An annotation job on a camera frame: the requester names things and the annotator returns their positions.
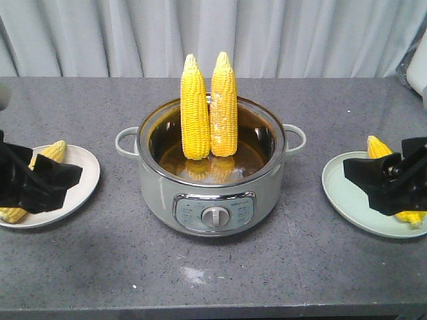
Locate beige round plate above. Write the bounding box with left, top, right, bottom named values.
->
left=1, top=145, right=100, bottom=229

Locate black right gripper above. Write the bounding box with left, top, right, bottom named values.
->
left=343, top=137, right=426, bottom=216

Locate bright yellow corn cob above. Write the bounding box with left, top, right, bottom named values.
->
left=180, top=54, right=210, bottom=160
left=366, top=135, right=426, bottom=229

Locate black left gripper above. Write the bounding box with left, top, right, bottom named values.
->
left=1, top=130, right=83, bottom=213

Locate green round plate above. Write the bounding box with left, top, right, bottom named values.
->
left=322, top=151, right=426, bottom=239

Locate white pleated curtain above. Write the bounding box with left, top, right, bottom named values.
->
left=1, top=1, right=426, bottom=78

